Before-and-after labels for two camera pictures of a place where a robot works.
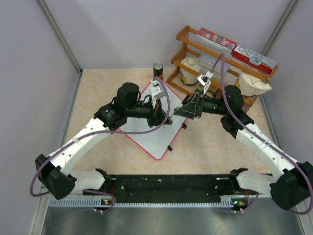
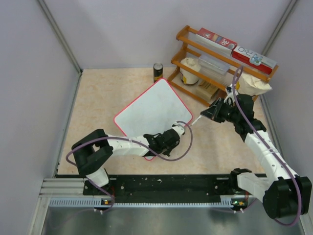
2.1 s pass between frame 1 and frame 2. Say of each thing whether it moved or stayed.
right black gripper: moved
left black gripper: moved
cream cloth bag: stayed
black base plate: stayed
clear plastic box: stayed
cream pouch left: stayed
